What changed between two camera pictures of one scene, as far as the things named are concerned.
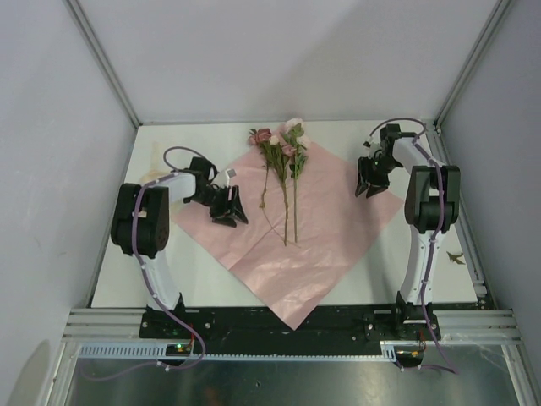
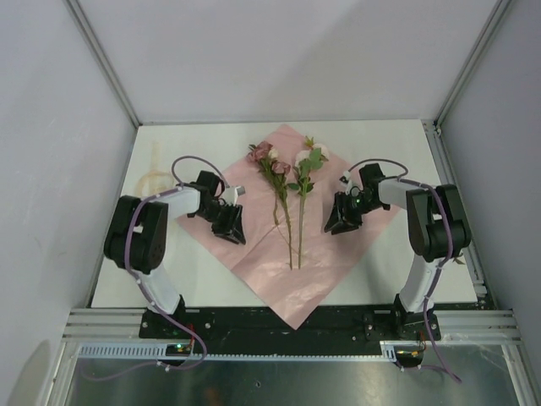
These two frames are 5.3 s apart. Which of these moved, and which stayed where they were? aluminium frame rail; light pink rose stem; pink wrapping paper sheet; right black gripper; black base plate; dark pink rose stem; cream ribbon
Moved: right black gripper; dark pink rose stem; light pink rose stem
Stayed: pink wrapping paper sheet; cream ribbon; black base plate; aluminium frame rail
